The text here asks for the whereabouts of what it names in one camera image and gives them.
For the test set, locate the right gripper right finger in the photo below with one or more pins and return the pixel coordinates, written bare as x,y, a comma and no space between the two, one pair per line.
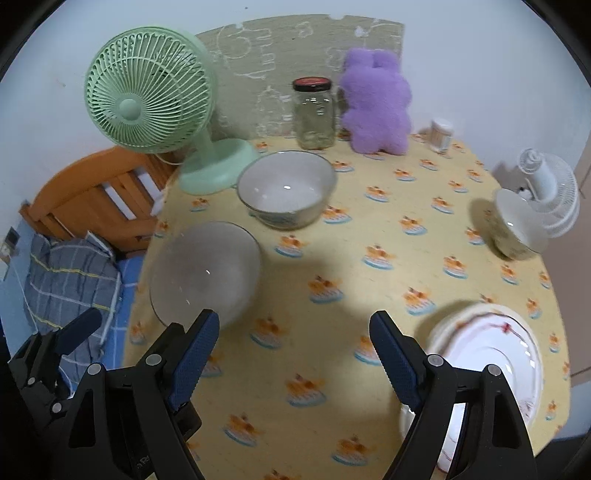
493,441

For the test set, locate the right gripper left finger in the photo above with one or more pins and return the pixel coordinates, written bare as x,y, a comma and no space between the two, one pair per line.
134,422

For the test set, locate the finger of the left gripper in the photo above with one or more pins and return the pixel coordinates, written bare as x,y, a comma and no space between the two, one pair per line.
78,330

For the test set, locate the red trimmed white plate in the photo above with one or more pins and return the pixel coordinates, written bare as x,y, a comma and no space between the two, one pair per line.
474,336

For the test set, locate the green leaf bowl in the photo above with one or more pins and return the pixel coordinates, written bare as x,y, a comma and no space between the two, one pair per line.
517,230

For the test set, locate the blue bed sheet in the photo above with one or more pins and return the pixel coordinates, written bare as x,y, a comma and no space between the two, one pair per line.
120,331

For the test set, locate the grey plaid pillow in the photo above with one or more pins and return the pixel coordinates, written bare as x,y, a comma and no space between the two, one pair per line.
65,279

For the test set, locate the beige door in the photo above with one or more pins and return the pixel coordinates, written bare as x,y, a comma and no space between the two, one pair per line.
579,336

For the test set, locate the wooden bed headboard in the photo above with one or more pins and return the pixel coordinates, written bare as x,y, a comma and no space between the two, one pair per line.
101,194

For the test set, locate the yellow cake print tablecloth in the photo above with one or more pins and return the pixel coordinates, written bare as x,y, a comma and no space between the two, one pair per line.
293,390

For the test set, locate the green desk fan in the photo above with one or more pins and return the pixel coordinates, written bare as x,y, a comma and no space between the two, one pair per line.
153,90

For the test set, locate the white standing fan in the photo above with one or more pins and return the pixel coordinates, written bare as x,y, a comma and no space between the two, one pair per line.
551,190

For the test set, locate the cotton swab container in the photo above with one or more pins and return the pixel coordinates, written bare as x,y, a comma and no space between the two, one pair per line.
441,134

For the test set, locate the green elephant print mat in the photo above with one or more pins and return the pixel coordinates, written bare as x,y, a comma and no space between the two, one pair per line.
257,60

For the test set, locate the glass jar black lid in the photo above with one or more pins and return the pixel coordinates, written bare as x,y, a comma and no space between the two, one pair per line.
314,112

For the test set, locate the purple plush toy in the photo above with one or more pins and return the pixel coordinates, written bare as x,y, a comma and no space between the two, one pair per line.
377,98

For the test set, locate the wall socket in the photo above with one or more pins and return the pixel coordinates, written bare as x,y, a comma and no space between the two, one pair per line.
12,238

